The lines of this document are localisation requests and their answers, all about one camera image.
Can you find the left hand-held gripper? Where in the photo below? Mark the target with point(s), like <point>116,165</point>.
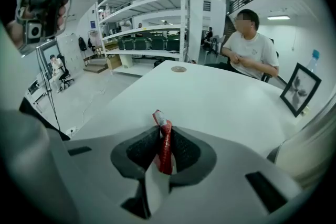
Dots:
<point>44,2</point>

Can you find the white shelving unit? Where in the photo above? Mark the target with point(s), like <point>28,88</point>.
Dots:
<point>157,29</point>

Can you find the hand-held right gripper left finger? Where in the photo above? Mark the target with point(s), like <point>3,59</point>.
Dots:
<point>105,178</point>

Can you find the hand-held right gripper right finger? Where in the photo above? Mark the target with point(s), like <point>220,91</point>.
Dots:
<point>223,178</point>

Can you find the small red packet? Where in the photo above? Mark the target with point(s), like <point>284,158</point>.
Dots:
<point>166,149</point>

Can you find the black picture frame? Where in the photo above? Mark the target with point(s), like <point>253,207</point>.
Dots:
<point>299,90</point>

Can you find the row of green crates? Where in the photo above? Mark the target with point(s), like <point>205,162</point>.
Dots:
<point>141,43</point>

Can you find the person's left hand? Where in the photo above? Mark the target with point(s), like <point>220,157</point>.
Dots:
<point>63,17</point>

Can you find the grey round table grommet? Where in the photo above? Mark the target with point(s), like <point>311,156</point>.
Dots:
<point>178,69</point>

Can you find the black office chair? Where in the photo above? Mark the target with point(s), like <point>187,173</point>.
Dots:
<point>266,78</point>

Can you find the white table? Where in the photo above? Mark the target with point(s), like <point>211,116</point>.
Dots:
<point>210,97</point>

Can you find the clear water bottle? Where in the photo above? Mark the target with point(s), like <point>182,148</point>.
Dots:
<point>313,60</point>

